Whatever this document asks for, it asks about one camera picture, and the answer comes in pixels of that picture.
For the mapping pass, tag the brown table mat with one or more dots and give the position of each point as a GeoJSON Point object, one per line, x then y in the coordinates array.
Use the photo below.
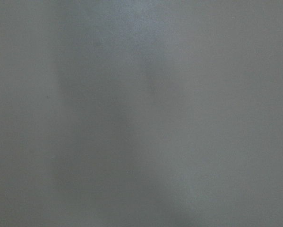
{"type": "Point", "coordinates": [141, 113]}

